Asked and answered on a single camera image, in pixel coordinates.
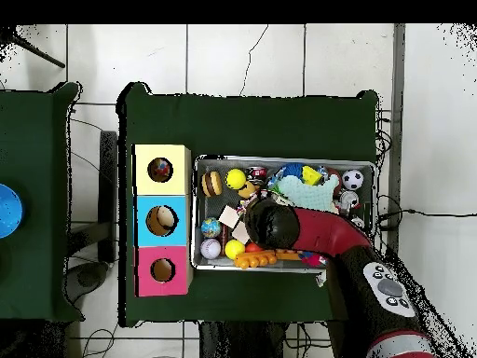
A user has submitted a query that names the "mint green waffle cloth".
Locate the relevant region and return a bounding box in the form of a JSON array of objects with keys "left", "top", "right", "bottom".
[{"left": 277, "top": 173, "right": 340, "bottom": 213}]

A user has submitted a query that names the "multicoloured spotted fabric toy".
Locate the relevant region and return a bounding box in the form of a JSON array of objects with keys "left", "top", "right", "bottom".
[{"left": 148, "top": 158, "right": 173, "bottom": 182}]

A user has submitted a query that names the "wooden box with three holes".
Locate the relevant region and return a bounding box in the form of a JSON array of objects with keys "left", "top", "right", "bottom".
[{"left": 133, "top": 144, "right": 194, "bottom": 298}]

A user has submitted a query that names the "yellow ball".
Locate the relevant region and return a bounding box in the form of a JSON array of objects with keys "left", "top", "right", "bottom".
[
  {"left": 225, "top": 168, "right": 248, "bottom": 190},
  {"left": 224, "top": 239, "right": 246, "bottom": 261}
]

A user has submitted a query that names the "wooden cube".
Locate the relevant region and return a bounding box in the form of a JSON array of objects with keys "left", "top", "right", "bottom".
[
  {"left": 231, "top": 220, "right": 252, "bottom": 245},
  {"left": 217, "top": 204, "right": 241, "bottom": 229}
]

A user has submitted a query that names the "wooden toy burger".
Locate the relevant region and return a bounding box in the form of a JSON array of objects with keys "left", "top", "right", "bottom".
[{"left": 200, "top": 170, "right": 224, "bottom": 198}]

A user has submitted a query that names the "globe print ball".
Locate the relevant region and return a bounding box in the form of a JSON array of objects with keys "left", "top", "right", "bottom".
[{"left": 200, "top": 216, "right": 222, "bottom": 239}]

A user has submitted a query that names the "white baseball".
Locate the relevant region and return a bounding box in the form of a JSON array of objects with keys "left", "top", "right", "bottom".
[{"left": 199, "top": 238, "right": 222, "bottom": 260}]

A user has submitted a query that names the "orange toy block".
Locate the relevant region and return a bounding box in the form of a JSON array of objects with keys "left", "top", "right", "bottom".
[{"left": 233, "top": 250, "right": 279, "bottom": 269}]

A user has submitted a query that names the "dark green tablecloth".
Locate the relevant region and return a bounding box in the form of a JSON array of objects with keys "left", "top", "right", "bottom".
[
  {"left": 116, "top": 82, "right": 380, "bottom": 329},
  {"left": 0, "top": 82, "right": 84, "bottom": 323}
]

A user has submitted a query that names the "brown cream ball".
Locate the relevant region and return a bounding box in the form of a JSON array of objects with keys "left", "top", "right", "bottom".
[{"left": 145, "top": 205, "right": 179, "bottom": 237}]

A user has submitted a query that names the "black white soccer ball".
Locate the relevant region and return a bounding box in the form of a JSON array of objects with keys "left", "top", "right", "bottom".
[{"left": 341, "top": 169, "right": 364, "bottom": 191}]

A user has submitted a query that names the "blue round bowl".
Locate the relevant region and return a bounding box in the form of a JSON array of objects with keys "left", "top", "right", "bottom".
[{"left": 0, "top": 183, "right": 25, "bottom": 240}]

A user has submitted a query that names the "black tripod leg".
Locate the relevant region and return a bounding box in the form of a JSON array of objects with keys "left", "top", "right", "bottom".
[{"left": 0, "top": 25, "right": 66, "bottom": 69}]

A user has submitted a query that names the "silver wire mesh bin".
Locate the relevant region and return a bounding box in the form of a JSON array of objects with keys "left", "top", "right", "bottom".
[{"left": 190, "top": 154, "right": 375, "bottom": 275}]

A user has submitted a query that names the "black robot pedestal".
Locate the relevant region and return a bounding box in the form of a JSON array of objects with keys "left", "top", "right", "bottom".
[{"left": 198, "top": 321, "right": 288, "bottom": 358}]

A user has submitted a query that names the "black power cable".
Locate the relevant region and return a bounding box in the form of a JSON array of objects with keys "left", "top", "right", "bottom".
[{"left": 375, "top": 195, "right": 477, "bottom": 228}]

